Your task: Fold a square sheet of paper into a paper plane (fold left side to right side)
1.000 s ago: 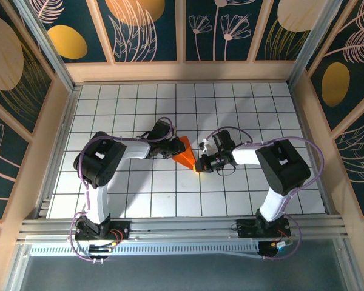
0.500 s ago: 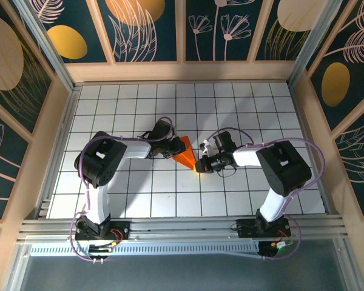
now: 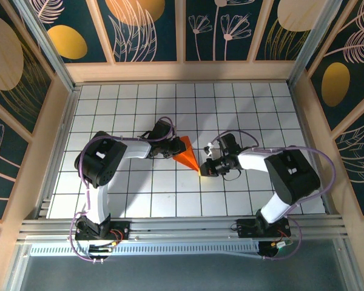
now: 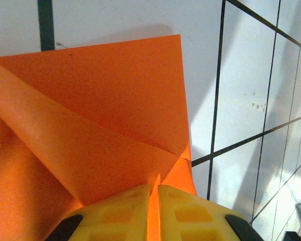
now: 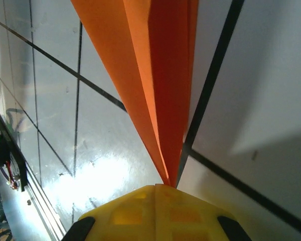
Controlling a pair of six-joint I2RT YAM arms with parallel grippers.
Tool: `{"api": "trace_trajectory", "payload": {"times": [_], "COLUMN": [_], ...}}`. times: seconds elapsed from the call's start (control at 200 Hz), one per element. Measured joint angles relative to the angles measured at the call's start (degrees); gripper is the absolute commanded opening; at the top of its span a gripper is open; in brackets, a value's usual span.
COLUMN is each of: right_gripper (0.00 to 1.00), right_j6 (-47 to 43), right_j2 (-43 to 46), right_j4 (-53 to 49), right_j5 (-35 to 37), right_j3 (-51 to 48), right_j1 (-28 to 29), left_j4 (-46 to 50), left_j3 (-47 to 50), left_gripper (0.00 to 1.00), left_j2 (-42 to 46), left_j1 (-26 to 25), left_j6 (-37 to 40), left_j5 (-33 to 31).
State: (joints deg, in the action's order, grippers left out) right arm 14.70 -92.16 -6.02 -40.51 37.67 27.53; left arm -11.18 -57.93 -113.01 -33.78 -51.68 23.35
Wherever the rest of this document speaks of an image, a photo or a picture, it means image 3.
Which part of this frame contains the orange sun leaf wall panel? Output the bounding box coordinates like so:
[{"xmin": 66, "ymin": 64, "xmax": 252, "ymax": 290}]
[{"xmin": 96, "ymin": 0, "xmax": 180, "ymax": 64}]

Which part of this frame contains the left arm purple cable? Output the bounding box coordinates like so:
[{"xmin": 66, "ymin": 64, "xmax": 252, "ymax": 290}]
[{"xmin": 69, "ymin": 116, "xmax": 177, "ymax": 264}]

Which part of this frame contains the aluminium rail beam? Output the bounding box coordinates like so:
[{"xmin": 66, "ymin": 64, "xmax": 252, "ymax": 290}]
[{"xmin": 16, "ymin": 213, "xmax": 349, "ymax": 243}]

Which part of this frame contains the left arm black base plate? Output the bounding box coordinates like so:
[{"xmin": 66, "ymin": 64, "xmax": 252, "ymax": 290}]
[{"xmin": 75, "ymin": 220, "xmax": 131, "ymax": 242}]

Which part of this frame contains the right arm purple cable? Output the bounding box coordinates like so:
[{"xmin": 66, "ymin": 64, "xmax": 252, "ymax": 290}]
[{"xmin": 215, "ymin": 130, "xmax": 336, "ymax": 261}]

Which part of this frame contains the single pink flower wall panel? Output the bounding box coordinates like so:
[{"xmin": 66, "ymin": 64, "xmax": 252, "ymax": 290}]
[{"xmin": 0, "ymin": 99, "xmax": 31, "ymax": 222}]

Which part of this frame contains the orange oval leaf wall panel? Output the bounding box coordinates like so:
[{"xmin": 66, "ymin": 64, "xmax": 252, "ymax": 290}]
[{"xmin": 27, "ymin": 0, "xmax": 113, "ymax": 64}]

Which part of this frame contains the pink fern leaves wall panel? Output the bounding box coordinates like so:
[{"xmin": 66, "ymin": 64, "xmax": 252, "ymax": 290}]
[{"xmin": 333, "ymin": 112, "xmax": 364, "ymax": 216}]

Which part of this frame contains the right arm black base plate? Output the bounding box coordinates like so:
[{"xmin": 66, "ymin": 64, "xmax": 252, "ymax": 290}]
[{"xmin": 231, "ymin": 218, "xmax": 291, "ymax": 240}]

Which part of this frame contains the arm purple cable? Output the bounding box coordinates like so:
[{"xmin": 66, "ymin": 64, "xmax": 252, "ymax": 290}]
[
  {"xmin": 69, "ymin": 116, "xmax": 177, "ymax": 264},
  {"xmin": 215, "ymin": 130, "xmax": 336, "ymax": 261}
]

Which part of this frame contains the flower print wall panel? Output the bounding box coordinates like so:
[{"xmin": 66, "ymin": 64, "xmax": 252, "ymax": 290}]
[{"xmin": 184, "ymin": 0, "xmax": 253, "ymax": 63}]

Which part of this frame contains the electronics module with green light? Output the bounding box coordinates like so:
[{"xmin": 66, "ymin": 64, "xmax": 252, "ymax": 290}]
[{"xmin": 258, "ymin": 239, "xmax": 294, "ymax": 261}]

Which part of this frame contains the beige circle wall panel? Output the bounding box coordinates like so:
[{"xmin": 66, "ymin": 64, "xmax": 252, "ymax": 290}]
[{"xmin": 254, "ymin": 0, "xmax": 312, "ymax": 62}]

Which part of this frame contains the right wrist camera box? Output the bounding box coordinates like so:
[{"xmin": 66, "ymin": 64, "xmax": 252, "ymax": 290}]
[{"xmin": 203, "ymin": 133, "xmax": 243, "ymax": 159}]

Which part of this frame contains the large beige disc wall panel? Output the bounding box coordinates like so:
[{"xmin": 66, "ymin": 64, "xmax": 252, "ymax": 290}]
[{"xmin": 0, "ymin": 8, "xmax": 55, "ymax": 134}]

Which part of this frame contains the orange paper sheet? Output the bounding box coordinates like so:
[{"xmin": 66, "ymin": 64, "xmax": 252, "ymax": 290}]
[{"xmin": 172, "ymin": 136, "xmax": 202, "ymax": 175}]

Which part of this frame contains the aluminium corner post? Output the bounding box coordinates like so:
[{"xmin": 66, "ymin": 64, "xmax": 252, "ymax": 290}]
[
  {"xmin": 286, "ymin": 0, "xmax": 345, "ymax": 90},
  {"xmin": 13, "ymin": 0, "xmax": 76, "ymax": 93}
]

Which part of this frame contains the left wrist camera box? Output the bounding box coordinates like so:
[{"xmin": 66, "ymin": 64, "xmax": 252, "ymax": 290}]
[{"xmin": 144, "ymin": 119, "xmax": 176, "ymax": 142}]

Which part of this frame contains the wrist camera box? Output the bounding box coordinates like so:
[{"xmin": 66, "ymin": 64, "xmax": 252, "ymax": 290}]
[
  {"xmin": 203, "ymin": 133, "xmax": 243, "ymax": 159},
  {"xmin": 144, "ymin": 119, "xmax": 176, "ymax": 142}
]

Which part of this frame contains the grey slotted cable duct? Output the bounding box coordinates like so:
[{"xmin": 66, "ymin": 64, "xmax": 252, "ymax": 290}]
[{"xmin": 29, "ymin": 242, "xmax": 263, "ymax": 259}]

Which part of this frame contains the gold oval fern wall panel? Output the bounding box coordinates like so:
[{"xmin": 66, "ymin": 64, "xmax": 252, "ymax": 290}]
[{"xmin": 305, "ymin": 0, "xmax": 364, "ymax": 132}]

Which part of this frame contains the black electronics module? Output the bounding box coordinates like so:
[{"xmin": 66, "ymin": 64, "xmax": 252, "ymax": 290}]
[{"xmin": 89, "ymin": 242, "xmax": 113, "ymax": 264}]

